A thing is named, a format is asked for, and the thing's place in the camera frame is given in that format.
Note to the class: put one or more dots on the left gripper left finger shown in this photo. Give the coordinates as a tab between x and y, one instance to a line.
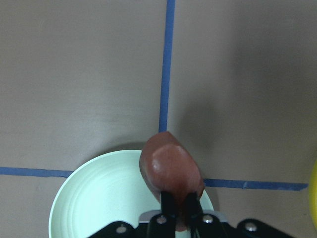
169	214

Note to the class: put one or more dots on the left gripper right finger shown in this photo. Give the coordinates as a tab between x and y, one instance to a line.
204	223

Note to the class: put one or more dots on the dark red bun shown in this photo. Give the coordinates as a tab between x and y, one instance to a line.
167	166

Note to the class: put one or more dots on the yellow top steamer layer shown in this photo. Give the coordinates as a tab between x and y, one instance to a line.
313	192

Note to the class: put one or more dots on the light green plate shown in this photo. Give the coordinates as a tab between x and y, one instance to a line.
103	190

